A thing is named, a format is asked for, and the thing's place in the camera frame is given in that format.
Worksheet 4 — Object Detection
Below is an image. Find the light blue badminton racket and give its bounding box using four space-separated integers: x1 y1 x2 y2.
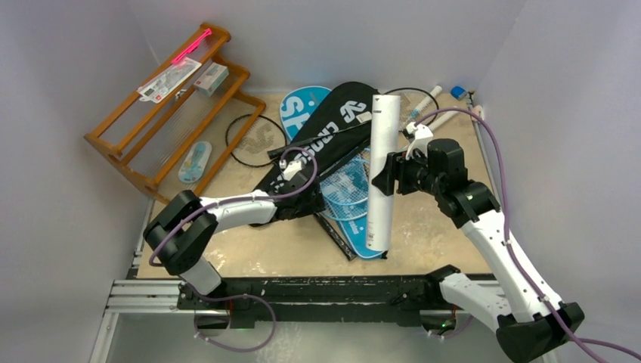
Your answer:
320 85 443 206
320 110 459 222

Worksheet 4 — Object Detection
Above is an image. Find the blue white plastic packet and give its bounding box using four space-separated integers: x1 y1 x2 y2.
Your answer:
178 141 212 184

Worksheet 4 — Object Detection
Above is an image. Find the blue racket cover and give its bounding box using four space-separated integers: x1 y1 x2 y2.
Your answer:
285 85 382 260

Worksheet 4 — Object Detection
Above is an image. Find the small white box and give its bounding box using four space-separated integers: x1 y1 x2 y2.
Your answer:
194 63 229 97

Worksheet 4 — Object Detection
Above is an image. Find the black metal base frame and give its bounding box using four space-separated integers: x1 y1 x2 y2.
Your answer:
102 268 502 332

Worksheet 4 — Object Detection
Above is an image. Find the white shuttlecock tube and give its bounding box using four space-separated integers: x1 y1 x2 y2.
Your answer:
366 95 401 253

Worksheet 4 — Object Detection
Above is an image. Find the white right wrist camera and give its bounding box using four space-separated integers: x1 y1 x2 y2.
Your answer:
403 123 434 160

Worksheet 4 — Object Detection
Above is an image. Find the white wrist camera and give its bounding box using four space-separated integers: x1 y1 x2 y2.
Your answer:
279 160 305 181
403 123 434 160

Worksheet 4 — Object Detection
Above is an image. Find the small blue block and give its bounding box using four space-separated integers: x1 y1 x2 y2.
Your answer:
450 85 469 100

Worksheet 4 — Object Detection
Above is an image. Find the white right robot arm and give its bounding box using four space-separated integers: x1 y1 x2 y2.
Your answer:
373 138 584 362

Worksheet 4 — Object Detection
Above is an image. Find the black Crossway racket cover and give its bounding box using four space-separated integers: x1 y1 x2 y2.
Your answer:
250 81 382 229

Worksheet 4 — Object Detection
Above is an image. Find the black badminton racket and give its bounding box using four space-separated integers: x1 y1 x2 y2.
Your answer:
231 115 356 262
287 86 441 154

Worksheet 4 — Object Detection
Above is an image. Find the wooden shelf rack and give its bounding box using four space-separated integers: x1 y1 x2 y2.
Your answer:
84 23 266 203

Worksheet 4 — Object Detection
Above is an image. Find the clear stationery packet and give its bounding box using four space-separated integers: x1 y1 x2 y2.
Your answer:
137 57 202 104

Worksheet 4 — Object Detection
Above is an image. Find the pink white clip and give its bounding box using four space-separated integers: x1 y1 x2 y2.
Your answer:
472 104 485 122

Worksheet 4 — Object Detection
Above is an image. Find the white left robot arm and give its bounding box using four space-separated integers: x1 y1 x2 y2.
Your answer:
143 172 325 309

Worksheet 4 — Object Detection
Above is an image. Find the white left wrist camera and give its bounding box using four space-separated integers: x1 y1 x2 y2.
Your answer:
279 160 305 181

